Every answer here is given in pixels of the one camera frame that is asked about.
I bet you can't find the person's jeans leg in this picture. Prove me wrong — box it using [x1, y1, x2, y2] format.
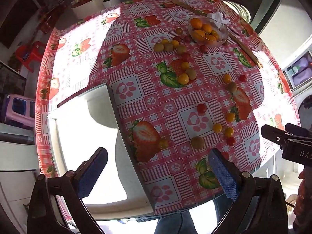
[153, 210, 199, 234]

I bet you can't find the silver metal pot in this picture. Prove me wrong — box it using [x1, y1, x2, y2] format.
[223, 0, 251, 23]

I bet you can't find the long wooden stick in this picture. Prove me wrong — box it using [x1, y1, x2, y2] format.
[171, 0, 264, 69]

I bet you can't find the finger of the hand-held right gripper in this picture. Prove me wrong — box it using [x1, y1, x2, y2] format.
[261, 124, 290, 151]
[285, 122, 312, 140]

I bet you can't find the red plastic stool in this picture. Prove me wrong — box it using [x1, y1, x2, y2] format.
[15, 40, 47, 72]

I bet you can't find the pink strawberry printed tablecloth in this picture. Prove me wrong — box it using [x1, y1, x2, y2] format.
[35, 0, 301, 216]

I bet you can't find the pink plastic stool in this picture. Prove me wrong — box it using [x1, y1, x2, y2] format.
[2, 94, 37, 128]

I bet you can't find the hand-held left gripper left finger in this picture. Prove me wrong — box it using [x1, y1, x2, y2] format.
[27, 147, 109, 234]

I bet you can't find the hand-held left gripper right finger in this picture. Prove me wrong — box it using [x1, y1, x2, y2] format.
[208, 148, 289, 234]

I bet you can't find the white bucket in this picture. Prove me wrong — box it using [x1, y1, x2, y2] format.
[71, 0, 120, 19]

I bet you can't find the clear glass bowl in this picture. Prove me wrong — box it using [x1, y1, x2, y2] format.
[188, 16, 229, 47]

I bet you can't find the person's right hand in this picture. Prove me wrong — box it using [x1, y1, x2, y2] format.
[294, 169, 312, 227]

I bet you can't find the crumpled white tissue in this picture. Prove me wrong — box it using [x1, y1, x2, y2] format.
[212, 12, 231, 26]

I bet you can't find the white rectangular tray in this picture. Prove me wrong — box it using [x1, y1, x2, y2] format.
[46, 83, 156, 221]

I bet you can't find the purple bottle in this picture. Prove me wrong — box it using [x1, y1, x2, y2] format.
[294, 55, 312, 71]
[292, 69, 312, 86]

